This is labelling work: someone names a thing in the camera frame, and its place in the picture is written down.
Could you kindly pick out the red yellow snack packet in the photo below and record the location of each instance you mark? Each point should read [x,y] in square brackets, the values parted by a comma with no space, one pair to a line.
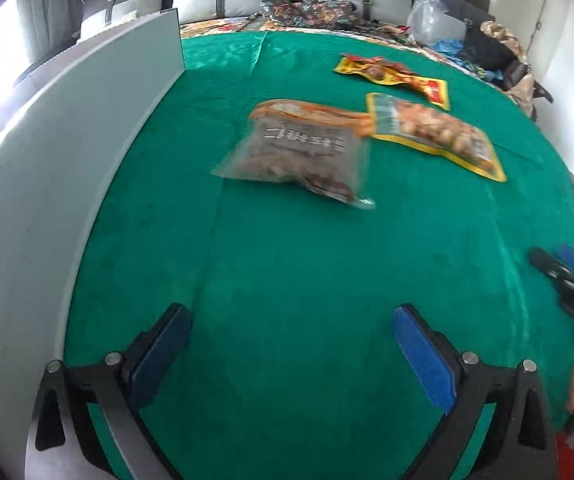
[381,71]

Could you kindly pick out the brown nut snack bag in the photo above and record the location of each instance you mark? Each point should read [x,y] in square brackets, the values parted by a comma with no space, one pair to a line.
[321,148]

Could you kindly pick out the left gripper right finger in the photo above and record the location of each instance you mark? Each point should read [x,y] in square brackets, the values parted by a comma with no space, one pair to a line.
[520,442]

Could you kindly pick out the green velvet table cloth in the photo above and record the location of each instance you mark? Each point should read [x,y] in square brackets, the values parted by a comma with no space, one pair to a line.
[292,371]

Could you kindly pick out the white storage box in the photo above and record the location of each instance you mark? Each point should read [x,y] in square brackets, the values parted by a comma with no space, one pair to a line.
[58,155]

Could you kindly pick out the yellow packet of nuts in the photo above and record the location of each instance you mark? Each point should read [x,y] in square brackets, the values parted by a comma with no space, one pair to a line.
[428,130]

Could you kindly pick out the clear plastic bag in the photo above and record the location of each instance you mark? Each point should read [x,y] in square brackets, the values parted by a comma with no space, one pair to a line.
[428,23]

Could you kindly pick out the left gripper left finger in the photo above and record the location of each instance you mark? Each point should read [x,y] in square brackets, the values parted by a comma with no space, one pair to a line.
[62,441]

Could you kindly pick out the floral cushion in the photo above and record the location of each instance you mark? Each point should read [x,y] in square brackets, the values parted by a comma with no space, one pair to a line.
[322,14]

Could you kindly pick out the grey curtain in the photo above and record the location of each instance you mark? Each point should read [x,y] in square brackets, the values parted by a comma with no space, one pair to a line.
[48,24]

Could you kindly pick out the black bag on sofa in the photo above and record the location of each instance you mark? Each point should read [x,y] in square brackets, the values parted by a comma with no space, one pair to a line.
[485,51]

